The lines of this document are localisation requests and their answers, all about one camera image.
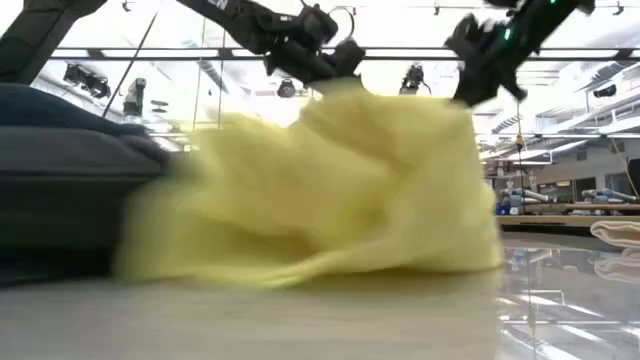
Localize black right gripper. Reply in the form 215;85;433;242
444;14;529;108

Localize yellow garment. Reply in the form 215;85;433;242
112;82;505;290

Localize navy garment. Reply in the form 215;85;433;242
0;82;147;137

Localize dark grey trousers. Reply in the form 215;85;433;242
0;124;174;287

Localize black ceiling lamp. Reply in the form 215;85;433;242
275;77;298;100
399;63;432;96

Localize clear spray bottle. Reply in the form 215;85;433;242
122;77;149;125

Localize black chair backrest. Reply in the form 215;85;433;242
627;158;640;197

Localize cream canvas tote bag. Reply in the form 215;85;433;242
589;219;640;250

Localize black ceiling track lights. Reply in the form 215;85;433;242
62;62;112;99

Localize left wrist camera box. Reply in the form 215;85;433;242
333;38;367;77

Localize black overhead rail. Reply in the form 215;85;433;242
49;46;640;63

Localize long black cable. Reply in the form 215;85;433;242
101;10;160;120

